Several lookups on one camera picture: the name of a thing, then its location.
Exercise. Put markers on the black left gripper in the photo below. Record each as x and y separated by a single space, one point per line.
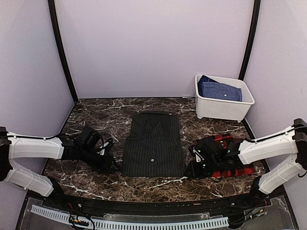
106 166

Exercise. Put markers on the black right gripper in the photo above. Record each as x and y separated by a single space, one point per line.
194 172

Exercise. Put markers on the red black plaid shirt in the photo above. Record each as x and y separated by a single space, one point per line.
221 156

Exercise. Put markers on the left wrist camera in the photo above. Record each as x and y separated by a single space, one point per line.
107 146

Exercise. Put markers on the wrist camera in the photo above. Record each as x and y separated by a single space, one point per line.
107 146
197 155

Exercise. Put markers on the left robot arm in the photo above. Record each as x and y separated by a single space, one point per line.
88 147

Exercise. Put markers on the blue checked shirt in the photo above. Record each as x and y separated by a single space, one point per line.
210 88

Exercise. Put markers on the left black frame post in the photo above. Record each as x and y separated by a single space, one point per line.
61 51

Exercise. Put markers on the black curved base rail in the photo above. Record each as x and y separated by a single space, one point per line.
230 196

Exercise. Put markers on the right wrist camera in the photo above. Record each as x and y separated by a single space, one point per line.
197 155

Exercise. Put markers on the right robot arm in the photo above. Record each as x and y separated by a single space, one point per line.
291 142

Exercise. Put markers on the white plastic bin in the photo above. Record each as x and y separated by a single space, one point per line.
224 109

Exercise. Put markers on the white slotted cable duct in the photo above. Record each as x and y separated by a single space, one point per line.
132 222

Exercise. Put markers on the black pinstriped long sleeve shirt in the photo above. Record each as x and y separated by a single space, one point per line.
153 147

